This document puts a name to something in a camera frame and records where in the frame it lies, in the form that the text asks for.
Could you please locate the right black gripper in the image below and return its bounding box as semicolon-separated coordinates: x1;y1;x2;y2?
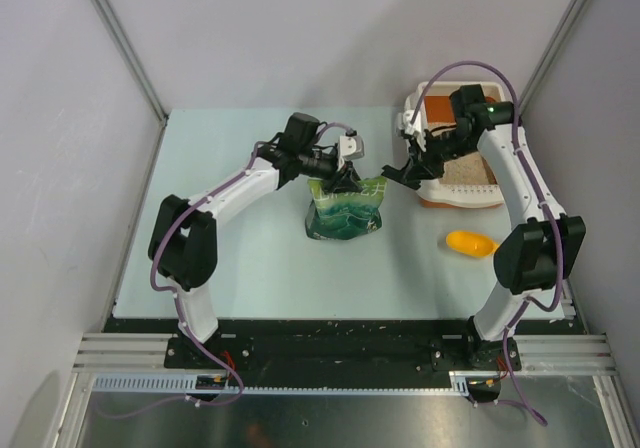
402;128;476;182

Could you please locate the green litter bag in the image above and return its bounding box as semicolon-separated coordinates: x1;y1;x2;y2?
305;177;387;241

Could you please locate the orange plastic scoop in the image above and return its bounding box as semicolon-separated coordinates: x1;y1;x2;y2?
445;230;499;258

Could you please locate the black bag clip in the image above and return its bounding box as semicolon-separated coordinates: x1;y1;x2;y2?
382;165;417;189

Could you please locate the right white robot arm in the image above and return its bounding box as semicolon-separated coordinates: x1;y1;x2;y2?
384;81;586;369

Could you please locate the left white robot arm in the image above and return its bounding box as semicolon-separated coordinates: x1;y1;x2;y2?
148;112;364;368

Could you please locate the white orange litter box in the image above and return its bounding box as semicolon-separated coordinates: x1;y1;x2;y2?
417;81;503;209

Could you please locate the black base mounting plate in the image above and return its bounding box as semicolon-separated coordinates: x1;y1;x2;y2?
104;317;586;371

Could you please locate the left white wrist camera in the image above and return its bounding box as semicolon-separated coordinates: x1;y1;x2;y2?
337;132;364;169

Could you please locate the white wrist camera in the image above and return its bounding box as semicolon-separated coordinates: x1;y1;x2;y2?
337;132;364;169
395;110;425;143

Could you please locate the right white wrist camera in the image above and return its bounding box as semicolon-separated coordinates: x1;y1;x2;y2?
395;110;425;143

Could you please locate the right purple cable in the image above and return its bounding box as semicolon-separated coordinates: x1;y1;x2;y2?
412;60;571;427

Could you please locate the purple cable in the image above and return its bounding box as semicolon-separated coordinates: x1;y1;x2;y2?
412;60;571;427
92;121;356;419

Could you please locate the grey slotted cable duct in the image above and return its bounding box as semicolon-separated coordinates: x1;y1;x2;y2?
89;370;506;395

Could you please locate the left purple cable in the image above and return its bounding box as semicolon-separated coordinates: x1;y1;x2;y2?
92;121;356;419

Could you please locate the right aluminium frame post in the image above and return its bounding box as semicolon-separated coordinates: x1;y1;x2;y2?
519;0;592;113

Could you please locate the aluminium frame post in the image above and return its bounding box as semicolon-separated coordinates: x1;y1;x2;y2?
519;0;592;113
73;0;169;122

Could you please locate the aluminium extrusion rail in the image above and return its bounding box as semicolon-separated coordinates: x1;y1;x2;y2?
73;333;618;376

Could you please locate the left aluminium frame post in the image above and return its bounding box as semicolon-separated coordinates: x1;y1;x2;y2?
73;0;169;122

